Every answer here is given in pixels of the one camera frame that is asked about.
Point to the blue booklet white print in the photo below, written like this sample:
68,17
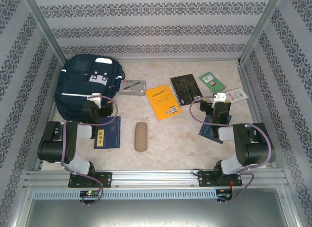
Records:
207,130

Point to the blue book yellow label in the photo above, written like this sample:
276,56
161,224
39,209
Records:
109,134

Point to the green notebook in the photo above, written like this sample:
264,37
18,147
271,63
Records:
211,81

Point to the white packet red label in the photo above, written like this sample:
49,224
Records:
237,95

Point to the black notebook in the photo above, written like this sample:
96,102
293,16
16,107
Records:
185,89

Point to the navy blue backpack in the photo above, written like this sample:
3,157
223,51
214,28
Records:
73,90

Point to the grey pen box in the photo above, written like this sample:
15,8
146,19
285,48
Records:
132,88

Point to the beige pencil case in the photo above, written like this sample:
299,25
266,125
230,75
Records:
141,136

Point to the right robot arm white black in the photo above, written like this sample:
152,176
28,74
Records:
243,149

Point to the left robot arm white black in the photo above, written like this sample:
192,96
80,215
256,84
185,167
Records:
51,149

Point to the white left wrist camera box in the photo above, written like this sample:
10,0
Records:
95,97

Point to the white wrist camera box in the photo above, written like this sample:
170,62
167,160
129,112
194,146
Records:
95,97
220,97

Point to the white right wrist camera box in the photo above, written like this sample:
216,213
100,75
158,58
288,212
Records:
220,97

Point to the aluminium table edge rail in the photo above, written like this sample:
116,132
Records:
255,112
151,59
52,109

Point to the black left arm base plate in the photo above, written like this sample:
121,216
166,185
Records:
106,179

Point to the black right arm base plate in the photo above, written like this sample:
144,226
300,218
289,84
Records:
202,179

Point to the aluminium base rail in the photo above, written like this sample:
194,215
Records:
151,178

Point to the aluminium frame post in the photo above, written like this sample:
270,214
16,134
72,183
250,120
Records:
44,24
260,24

